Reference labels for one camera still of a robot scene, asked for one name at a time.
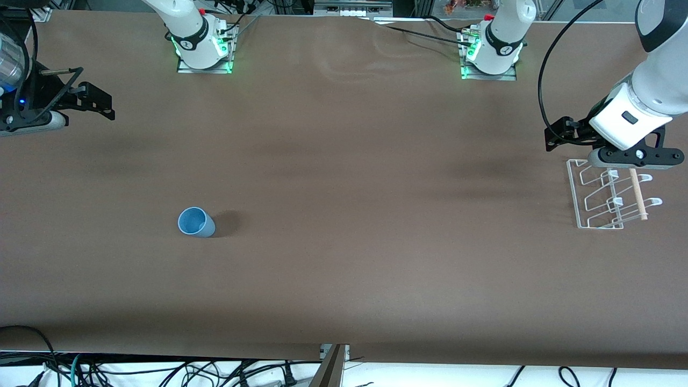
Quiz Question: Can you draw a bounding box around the blue plastic cup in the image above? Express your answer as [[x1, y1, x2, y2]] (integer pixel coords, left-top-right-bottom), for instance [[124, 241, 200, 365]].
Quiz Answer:
[[178, 207, 216, 238]]

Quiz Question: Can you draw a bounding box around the wooden rack dowel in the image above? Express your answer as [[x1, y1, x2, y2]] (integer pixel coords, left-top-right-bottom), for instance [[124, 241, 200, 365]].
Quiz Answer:
[[629, 168, 649, 221]]

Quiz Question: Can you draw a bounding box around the white power strip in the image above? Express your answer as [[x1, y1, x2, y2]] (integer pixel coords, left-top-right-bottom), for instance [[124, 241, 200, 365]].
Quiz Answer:
[[314, 0, 393, 17]]

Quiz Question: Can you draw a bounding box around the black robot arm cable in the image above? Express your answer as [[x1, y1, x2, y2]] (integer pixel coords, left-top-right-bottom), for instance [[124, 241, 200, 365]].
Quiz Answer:
[[0, 11, 84, 116], [537, 0, 605, 141]]

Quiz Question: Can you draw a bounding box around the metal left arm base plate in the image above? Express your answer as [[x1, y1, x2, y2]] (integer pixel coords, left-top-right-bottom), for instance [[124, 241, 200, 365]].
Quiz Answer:
[[460, 30, 518, 81]]

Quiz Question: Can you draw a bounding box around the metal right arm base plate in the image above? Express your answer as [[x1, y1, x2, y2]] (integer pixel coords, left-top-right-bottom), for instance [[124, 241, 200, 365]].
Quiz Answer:
[[176, 21, 238, 74]]

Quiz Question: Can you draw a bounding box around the white wire cup rack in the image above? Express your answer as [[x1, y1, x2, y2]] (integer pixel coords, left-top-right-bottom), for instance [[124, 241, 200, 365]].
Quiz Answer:
[[566, 159, 663, 230]]

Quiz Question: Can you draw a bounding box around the black base power cable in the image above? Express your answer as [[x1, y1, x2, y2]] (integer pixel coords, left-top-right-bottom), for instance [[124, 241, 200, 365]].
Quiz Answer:
[[371, 16, 476, 49]]

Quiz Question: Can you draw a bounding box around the black looped floor cable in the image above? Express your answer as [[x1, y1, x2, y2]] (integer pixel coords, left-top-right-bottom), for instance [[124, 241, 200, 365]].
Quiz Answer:
[[0, 325, 61, 387]]

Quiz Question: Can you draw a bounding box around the teal cable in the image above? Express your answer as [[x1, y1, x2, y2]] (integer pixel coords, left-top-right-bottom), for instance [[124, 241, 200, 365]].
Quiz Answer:
[[69, 353, 88, 387]]

